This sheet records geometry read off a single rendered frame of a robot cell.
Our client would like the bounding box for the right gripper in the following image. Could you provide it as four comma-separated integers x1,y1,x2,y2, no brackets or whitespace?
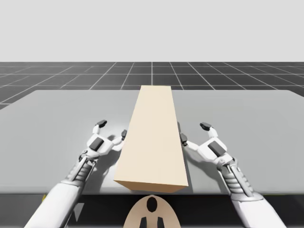
177,121,230,163

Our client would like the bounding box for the tan robot part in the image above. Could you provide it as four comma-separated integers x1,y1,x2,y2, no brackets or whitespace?
123,194,181,228

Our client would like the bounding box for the tall board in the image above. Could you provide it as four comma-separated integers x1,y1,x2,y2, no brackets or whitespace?
114,85,189,193

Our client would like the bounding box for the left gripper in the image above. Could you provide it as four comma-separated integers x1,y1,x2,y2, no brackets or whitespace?
86,120,128,157

